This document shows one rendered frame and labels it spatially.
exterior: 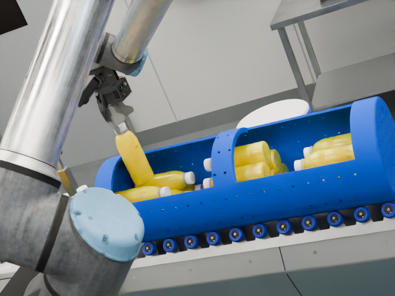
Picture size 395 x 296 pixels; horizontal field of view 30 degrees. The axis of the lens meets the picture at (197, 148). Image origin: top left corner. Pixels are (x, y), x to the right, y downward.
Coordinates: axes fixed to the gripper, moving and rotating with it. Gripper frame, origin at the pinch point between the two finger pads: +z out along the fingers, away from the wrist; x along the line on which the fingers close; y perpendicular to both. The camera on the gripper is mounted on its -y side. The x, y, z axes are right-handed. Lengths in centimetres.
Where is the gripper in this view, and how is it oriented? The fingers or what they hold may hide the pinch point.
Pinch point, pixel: (119, 127)
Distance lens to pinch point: 225.0
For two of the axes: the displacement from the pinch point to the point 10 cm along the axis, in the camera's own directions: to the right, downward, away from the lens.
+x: 3.1, -4.6, 8.3
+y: 8.7, -2.1, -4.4
